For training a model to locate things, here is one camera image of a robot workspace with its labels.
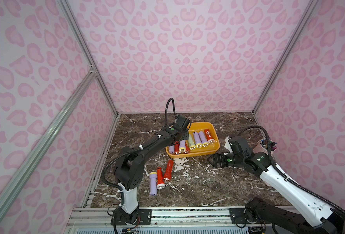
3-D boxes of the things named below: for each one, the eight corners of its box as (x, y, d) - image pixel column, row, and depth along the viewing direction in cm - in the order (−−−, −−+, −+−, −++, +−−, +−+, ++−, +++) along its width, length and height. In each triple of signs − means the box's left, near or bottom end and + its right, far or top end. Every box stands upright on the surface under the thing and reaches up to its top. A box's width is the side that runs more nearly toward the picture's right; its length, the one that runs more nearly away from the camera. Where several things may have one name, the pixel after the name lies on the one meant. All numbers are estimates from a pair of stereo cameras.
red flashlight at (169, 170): (164, 179, 87) (164, 177, 85) (167, 161, 95) (167, 159, 92) (171, 180, 87) (170, 178, 85) (174, 162, 94) (174, 160, 92)
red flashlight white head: (157, 189, 84) (156, 187, 81) (157, 169, 91) (156, 167, 89) (165, 188, 84) (164, 186, 81) (164, 169, 91) (163, 166, 89)
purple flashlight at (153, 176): (149, 196, 82) (148, 194, 79) (150, 174, 90) (149, 172, 87) (156, 195, 82) (155, 193, 79) (157, 173, 90) (156, 171, 87)
